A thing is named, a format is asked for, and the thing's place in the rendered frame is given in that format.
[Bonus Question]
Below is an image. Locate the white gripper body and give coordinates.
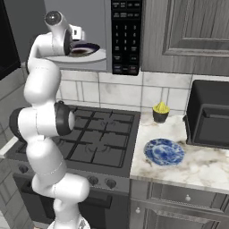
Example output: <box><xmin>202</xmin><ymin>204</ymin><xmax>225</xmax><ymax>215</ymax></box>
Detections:
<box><xmin>79</xmin><ymin>29</ymin><xmax>88</xmax><ymax>42</ymax></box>

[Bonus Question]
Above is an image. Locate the grey microwave oven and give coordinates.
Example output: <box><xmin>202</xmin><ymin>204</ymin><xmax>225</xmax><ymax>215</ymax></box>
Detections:
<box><xmin>44</xmin><ymin>0</ymin><xmax>143</xmax><ymax>76</ymax></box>

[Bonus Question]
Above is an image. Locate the black microwave door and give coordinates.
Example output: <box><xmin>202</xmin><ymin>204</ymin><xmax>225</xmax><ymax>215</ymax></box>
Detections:
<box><xmin>0</xmin><ymin>0</ymin><xmax>22</xmax><ymax>81</ymax></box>

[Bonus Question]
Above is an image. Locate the dark plate with white rim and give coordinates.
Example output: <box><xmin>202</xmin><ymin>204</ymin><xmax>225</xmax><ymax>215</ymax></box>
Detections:
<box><xmin>69</xmin><ymin>42</ymin><xmax>101</xmax><ymax>58</ymax></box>

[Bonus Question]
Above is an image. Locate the black gas hob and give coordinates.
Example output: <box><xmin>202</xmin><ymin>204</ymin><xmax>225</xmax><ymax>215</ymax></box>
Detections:
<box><xmin>5</xmin><ymin>106</ymin><xmax>141</xmax><ymax>195</ymax></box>

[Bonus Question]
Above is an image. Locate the blue patterned plate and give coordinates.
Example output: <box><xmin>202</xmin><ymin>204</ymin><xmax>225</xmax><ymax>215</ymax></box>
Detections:
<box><xmin>143</xmin><ymin>137</ymin><xmax>186</xmax><ymax>167</ymax></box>

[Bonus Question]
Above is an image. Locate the black hob knob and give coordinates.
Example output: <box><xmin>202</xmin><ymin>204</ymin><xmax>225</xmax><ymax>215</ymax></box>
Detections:
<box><xmin>105</xmin><ymin>178</ymin><xmax>117</xmax><ymax>190</ymax></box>
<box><xmin>88</xmin><ymin>174</ymin><xmax>99</xmax><ymax>186</ymax></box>
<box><xmin>18</xmin><ymin>164</ymin><xmax>30</xmax><ymax>174</ymax></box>

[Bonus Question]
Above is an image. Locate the black oven door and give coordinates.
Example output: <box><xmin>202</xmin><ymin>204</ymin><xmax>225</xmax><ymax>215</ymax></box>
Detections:
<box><xmin>12</xmin><ymin>174</ymin><xmax>131</xmax><ymax>229</ymax></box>

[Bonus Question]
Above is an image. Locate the grey drawer front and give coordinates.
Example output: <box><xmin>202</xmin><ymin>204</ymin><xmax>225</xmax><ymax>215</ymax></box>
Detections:
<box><xmin>148</xmin><ymin>182</ymin><xmax>229</xmax><ymax>210</ymax></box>

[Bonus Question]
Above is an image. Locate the grey base cupboard door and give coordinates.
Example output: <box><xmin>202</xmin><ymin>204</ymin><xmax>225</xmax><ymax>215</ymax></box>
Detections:
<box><xmin>129</xmin><ymin>199</ymin><xmax>229</xmax><ymax>229</ymax></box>

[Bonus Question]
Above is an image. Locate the grey wall cupboard door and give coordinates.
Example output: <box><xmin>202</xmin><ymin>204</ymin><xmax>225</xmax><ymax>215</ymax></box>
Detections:
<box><xmin>140</xmin><ymin>0</ymin><xmax>229</xmax><ymax>77</ymax></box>

